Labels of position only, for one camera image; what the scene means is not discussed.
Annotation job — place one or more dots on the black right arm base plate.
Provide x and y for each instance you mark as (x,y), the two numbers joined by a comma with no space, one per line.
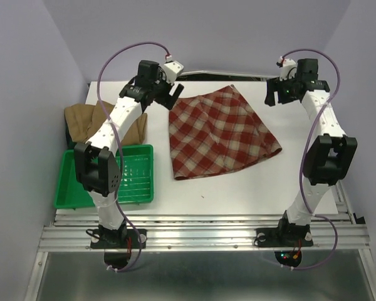
(273,238)

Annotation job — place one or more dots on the green plastic crate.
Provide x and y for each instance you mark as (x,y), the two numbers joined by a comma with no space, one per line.
(137,185)

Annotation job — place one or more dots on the tan folded skirt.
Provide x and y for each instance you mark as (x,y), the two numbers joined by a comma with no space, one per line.
(90,118)

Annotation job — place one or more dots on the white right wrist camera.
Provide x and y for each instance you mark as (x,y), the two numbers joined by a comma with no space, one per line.
(287,69)

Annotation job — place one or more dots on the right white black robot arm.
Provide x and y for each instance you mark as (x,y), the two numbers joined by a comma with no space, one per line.
(327,156)

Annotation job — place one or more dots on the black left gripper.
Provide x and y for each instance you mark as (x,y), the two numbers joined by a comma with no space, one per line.
(168,101)

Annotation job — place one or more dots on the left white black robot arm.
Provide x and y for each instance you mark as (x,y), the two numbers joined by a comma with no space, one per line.
(96,166)

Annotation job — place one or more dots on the aluminium rail frame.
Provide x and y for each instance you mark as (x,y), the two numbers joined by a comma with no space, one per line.
(200,233)

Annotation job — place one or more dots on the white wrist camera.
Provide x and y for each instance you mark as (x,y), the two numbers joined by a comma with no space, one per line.
(287,69)
(172,70)

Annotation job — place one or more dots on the red plaid skirt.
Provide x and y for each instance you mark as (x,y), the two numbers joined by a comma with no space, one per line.
(217,133)

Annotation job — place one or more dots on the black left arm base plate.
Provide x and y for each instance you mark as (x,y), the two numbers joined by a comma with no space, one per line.
(127,239)

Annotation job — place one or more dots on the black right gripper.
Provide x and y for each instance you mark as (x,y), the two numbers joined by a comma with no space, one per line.
(274,84)

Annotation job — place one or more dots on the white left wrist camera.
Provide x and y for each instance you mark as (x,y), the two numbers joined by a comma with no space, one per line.
(172,70)

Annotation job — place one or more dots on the dark green folded garment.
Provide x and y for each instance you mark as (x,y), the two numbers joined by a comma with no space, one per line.
(72,134)

